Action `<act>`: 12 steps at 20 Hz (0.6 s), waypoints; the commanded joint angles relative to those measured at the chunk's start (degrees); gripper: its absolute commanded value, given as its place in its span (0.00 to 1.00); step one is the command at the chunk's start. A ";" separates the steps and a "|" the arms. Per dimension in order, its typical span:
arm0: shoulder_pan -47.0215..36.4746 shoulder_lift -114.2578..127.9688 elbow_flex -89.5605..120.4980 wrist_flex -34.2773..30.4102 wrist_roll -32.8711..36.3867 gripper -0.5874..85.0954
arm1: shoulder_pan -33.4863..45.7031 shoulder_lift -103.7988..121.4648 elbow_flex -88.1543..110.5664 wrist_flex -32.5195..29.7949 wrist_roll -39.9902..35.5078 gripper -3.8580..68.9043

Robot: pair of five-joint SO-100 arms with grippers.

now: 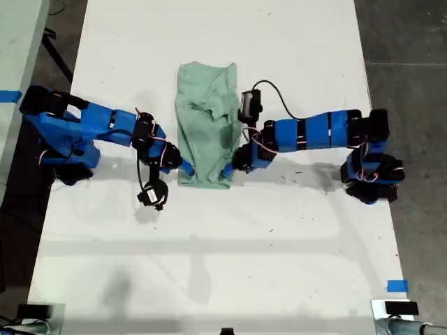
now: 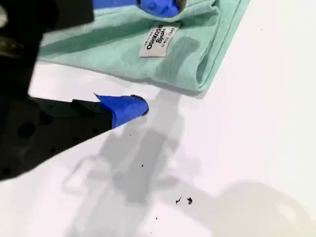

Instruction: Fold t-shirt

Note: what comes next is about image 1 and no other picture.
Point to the blue tape strip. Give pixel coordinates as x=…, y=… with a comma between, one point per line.
x=397, y=286
x=9, y=96

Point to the small black box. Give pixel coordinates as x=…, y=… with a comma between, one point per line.
x=401, y=308
x=35, y=311

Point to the blue and black robot arm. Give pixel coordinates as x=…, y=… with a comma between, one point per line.
x=97, y=120
x=314, y=134

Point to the black camera box silver face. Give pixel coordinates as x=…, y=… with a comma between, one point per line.
x=249, y=104

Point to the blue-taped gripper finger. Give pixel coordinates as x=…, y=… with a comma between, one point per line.
x=228, y=171
x=186, y=168

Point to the pale green T-shirt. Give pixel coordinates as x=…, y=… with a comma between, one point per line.
x=202, y=146

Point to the short black camera stalk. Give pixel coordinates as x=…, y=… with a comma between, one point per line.
x=152, y=174
x=254, y=126

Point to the black camera box white label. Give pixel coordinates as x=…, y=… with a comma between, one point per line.
x=152, y=194

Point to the pale grey side table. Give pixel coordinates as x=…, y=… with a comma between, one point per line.
x=17, y=42

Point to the black stand leg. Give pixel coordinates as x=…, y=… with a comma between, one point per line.
x=57, y=56

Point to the white mounting plate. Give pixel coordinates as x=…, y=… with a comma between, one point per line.
x=378, y=308

